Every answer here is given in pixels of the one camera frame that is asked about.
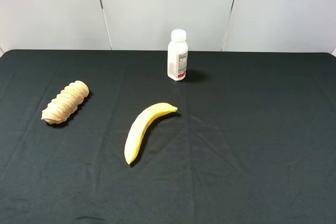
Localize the tan spiral bread roll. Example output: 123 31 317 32
41 80 90 124

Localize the yellow banana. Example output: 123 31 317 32
124 102 178 165

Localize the white milk bottle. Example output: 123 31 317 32
167 29 188 81

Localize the black tablecloth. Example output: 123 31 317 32
1 50 335 223

